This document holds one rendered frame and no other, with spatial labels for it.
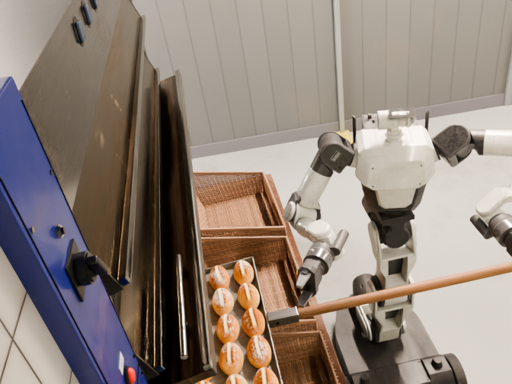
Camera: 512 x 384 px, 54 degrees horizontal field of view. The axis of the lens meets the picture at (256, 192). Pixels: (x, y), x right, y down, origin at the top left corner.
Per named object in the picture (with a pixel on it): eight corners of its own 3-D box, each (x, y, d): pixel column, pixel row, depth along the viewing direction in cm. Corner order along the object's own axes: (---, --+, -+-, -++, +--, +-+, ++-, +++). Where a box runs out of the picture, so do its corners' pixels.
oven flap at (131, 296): (148, 378, 107) (87, 327, 96) (152, 74, 253) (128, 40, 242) (166, 369, 106) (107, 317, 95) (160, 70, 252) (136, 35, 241)
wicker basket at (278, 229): (198, 272, 257) (187, 230, 241) (189, 209, 303) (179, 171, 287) (290, 250, 261) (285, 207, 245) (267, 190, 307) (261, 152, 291)
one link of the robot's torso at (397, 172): (345, 180, 216) (342, 105, 195) (427, 175, 210) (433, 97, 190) (349, 225, 192) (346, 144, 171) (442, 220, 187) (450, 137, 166)
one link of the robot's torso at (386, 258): (366, 292, 234) (364, 213, 208) (402, 283, 235) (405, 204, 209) (377, 316, 222) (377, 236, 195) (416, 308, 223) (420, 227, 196)
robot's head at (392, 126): (376, 129, 181) (376, 107, 175) (405, 127, 179) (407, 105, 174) (378, 139, 175) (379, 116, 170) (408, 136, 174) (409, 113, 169)
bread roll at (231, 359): (219, 350, 142) (216, 337, 139) (242, 346, 142) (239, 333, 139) (220, 380, 134) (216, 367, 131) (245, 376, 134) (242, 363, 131)
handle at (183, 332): (196, 369, 110) (190, 371, 110) (189, 267, 137) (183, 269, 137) (186, 353, 107) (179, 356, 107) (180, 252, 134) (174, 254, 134)
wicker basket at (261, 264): (207, 372, 207) (193, 328, 191) (197, 278, 253) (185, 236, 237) (321, 345, 210) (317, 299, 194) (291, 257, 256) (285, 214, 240)
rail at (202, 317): (213, 369, 108) (205, 372, 109) (180, 72, 255) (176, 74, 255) (209, 363, 107) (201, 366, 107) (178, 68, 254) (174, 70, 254)
